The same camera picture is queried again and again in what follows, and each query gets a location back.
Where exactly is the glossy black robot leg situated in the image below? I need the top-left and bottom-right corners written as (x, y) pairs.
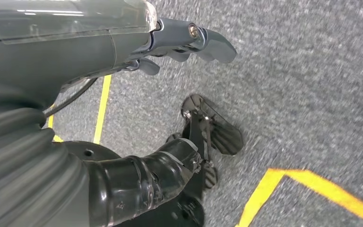
top-left (63, 109), bottom-right (218, 227)

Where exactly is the black robot foot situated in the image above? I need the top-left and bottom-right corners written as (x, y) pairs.
top-left (181, 93), bottom-right (245, 157)

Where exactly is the yellow floor tape square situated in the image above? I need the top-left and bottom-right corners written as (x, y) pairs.
top-left (236, 168), bottom-right (363, 227)

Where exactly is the black left hand cable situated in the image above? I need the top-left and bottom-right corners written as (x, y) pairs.
top-left (43, 78), bottom-right (98, 118)

